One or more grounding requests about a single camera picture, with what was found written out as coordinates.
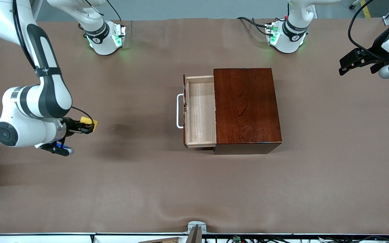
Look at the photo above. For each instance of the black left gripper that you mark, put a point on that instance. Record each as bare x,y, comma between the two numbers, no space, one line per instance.
376,47

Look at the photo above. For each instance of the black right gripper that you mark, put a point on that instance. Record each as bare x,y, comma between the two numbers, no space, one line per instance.
69,125

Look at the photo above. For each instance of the yellow wooden block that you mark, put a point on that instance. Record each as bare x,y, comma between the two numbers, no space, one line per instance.
86,119

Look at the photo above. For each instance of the light wood drawer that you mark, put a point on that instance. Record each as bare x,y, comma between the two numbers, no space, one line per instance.
199,111

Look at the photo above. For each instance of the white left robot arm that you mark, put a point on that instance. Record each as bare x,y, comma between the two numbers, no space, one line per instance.
290,37

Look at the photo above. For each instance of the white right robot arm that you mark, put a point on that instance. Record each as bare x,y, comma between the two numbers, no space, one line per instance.
29,128

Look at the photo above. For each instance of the brown table cover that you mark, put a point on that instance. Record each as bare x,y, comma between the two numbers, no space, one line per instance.
130,175

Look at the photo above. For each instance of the dark red wooden cabinet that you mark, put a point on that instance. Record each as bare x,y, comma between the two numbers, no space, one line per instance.
245,108

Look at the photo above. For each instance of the brown cardboard piece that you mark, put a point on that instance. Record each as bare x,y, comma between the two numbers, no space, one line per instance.
160,240

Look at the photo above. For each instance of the grey metal clamp bracket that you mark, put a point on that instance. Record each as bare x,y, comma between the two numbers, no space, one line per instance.
196,226

